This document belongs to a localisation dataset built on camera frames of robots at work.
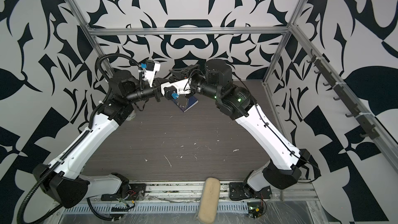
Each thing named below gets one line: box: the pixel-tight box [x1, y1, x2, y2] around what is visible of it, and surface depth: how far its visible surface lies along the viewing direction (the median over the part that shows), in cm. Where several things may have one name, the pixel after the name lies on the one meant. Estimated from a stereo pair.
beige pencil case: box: [196, 177, 221, 224], surface depth 71 cm
